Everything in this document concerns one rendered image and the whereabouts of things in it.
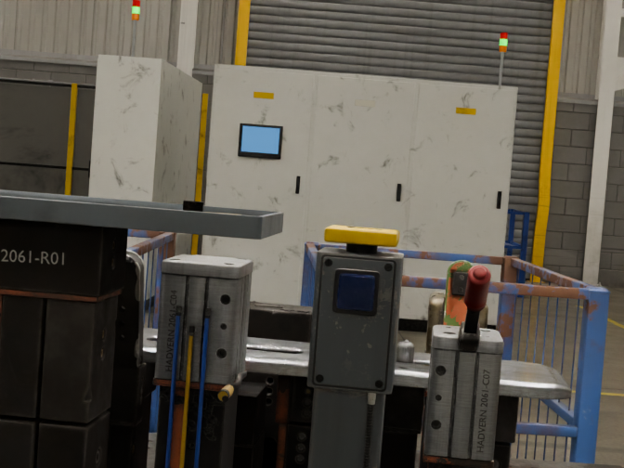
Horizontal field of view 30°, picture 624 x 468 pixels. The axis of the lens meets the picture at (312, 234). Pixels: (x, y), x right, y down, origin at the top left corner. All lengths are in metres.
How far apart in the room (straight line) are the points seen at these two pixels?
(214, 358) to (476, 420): 0.26
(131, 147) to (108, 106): 0.37
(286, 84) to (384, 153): 0.95
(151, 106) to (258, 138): 0.87
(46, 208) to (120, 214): 0.06
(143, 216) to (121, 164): 8.34
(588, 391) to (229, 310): 2.26
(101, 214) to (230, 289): 0.22
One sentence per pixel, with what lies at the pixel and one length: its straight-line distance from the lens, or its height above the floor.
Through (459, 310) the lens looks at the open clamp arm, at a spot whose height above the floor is 1.05.
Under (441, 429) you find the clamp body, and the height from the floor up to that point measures 0.97.
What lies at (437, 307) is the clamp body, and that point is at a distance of 1.45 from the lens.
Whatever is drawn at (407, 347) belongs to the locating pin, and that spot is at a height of 1.02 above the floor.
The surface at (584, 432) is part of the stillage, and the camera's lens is 3.31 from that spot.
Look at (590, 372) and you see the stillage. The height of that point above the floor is 0.72.
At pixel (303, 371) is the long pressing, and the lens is 1.24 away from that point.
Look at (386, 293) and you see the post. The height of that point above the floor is 1.11.
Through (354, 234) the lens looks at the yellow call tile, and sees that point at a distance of 0.95.
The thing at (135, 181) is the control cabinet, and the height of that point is 1.03.
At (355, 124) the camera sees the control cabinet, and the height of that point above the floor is 1.61.
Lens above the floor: 1.20
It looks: 3 degrees down
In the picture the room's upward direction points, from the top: 4 degrees clockwise
